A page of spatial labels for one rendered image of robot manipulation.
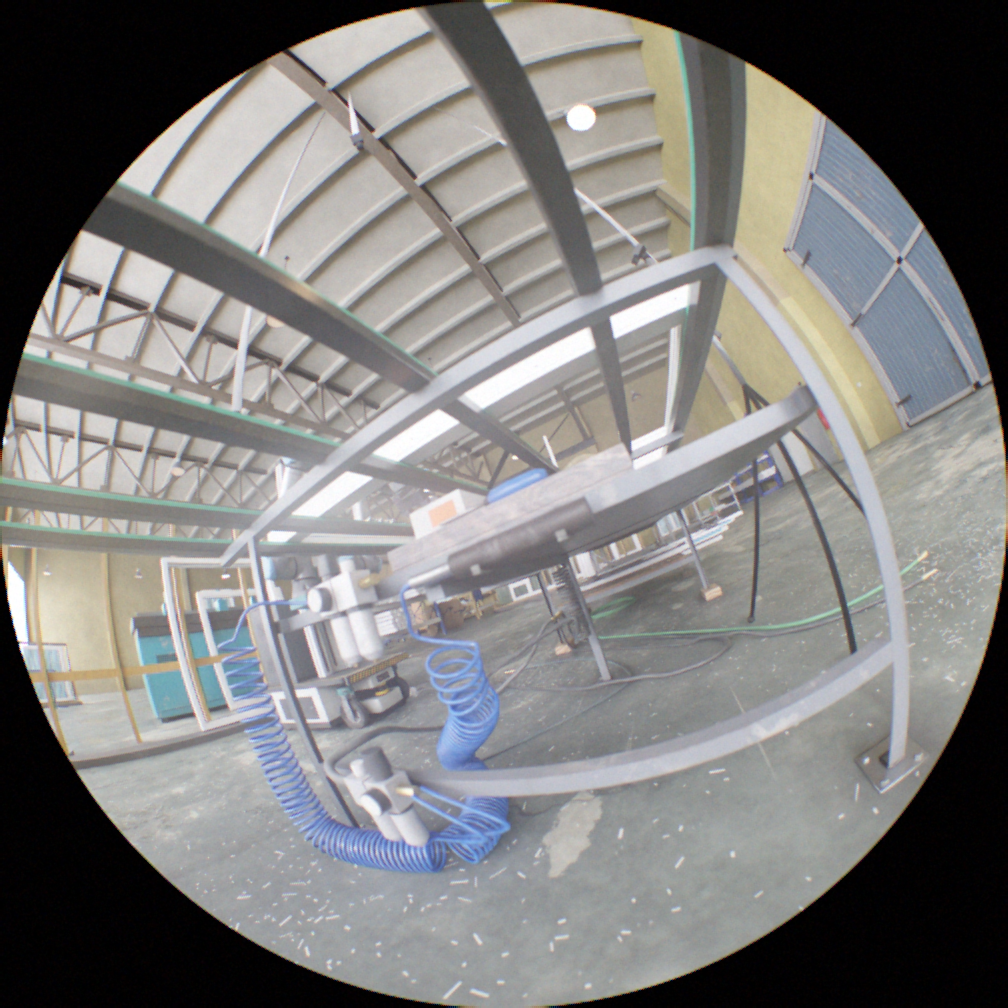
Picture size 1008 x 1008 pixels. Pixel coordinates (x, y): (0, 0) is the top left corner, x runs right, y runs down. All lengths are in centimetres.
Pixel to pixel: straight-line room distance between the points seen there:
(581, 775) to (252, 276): 66
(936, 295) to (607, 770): 613
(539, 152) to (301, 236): 843
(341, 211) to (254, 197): 199
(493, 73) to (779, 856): 87
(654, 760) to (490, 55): 70
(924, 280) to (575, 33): 716
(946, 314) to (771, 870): 602
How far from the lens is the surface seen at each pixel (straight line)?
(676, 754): 47
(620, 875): 65
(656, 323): 73
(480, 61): 33
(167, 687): 464
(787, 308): 826
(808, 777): 71
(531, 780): 52
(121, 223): 38
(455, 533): 52
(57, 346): 888
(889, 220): 630
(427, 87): 803
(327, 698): 207
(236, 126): 816
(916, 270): 623
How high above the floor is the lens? 51
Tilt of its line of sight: 14 degrees up
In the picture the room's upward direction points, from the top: 20 degrees counter-clockwise
